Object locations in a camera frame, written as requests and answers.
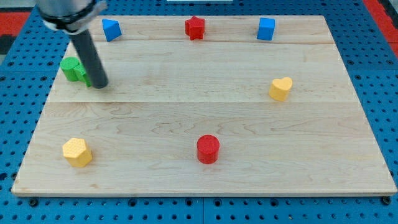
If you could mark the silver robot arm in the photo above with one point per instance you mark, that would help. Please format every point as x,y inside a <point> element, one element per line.
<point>70,16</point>

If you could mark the blue cube block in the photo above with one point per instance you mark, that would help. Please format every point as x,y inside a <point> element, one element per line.
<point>266,28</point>

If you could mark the blue triangle block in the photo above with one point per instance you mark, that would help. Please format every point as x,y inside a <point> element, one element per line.
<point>111,29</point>

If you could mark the wooden board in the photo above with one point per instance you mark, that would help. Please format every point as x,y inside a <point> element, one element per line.
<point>165,91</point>

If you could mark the red cylinder block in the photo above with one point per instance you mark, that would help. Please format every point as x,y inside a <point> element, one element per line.
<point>208,147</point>

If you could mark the yellow heart block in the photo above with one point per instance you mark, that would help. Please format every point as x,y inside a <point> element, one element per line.
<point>280,88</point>

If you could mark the red star block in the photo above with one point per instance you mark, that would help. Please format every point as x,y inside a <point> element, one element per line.
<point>195,28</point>

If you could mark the yellow hexagon block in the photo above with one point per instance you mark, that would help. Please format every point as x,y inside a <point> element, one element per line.
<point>77,152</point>

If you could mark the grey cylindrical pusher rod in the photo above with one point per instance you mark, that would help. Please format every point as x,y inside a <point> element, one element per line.
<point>89,57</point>

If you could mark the green cylinder block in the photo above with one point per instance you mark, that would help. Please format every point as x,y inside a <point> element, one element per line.
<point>67,66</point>

